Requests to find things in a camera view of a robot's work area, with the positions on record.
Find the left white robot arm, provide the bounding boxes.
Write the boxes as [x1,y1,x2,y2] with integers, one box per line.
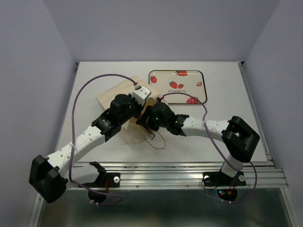
[29,88,150,203]

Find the purple cable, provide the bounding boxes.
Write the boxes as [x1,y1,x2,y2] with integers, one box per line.
[158,92,258,204]
[69,73,141,205]

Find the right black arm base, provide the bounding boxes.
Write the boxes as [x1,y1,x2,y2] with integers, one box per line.
[201,171,246,202]

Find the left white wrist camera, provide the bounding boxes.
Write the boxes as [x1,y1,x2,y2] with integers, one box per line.
[131,84,151,105]

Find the strawberry print tray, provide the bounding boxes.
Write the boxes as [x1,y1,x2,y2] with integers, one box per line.
[149,70,207,104]

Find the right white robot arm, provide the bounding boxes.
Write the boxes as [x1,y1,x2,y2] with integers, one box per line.
[136,102,260,184]

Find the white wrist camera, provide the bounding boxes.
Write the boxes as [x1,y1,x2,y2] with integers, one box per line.
[131,84,151,105]
[157,96,169,106]

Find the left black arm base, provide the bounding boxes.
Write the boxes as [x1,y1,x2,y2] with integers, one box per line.
[83,173,123,206]

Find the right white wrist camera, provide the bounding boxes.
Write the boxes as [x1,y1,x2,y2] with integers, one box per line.
[157,96,169,106]

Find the metal tongs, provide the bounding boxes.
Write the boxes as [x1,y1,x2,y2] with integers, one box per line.
[143,127,155,140]

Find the aluminium mounting rail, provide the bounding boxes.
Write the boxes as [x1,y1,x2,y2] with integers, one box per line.
[39,161,289,191]

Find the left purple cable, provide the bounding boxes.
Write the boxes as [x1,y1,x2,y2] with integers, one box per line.
[69,73,141,205]

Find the beige paper bag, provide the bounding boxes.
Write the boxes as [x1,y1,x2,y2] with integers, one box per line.
[95,74,166,150]

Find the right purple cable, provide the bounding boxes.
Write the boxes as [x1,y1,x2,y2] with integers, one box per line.
[158,92,258,204]

